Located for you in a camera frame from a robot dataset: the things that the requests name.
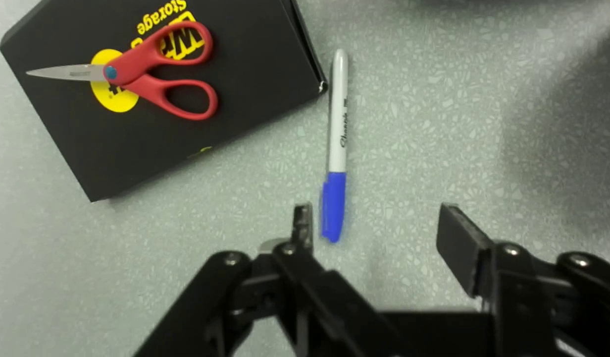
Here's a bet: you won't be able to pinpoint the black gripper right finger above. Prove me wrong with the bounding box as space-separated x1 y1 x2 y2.
436 203 610 357

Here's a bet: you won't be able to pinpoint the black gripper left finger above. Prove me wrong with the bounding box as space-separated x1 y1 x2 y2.
133 203 401 357

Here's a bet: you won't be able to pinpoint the blue sharpie marker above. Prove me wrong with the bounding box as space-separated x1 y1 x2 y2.
319 48 353 246

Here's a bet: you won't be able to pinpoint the black flat storage case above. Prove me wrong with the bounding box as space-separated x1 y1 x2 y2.
0 0 329 205

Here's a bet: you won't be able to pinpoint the red handled scissors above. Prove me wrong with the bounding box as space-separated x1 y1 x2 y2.
24 18 220 123

